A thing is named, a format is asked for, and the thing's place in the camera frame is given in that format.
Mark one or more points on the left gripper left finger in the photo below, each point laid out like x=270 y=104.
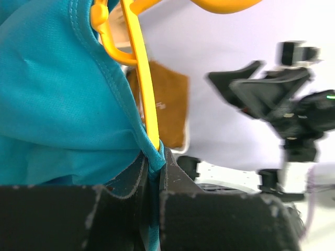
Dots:
x=67 y=218

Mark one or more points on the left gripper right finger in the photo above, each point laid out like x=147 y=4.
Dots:
x=193 y=219

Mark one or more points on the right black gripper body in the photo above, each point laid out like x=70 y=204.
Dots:
x=299 y=122

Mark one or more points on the teal t shirt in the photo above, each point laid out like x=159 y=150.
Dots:
x=68 y=115

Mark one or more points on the yellow plastic hanger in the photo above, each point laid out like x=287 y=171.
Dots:
x=138 y=58

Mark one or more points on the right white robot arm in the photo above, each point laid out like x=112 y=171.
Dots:
x=290 y=183

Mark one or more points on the brown trousers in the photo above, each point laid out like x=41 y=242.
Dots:
x=171 y=100

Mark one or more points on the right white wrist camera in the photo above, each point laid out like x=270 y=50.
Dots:
x=297 y=54

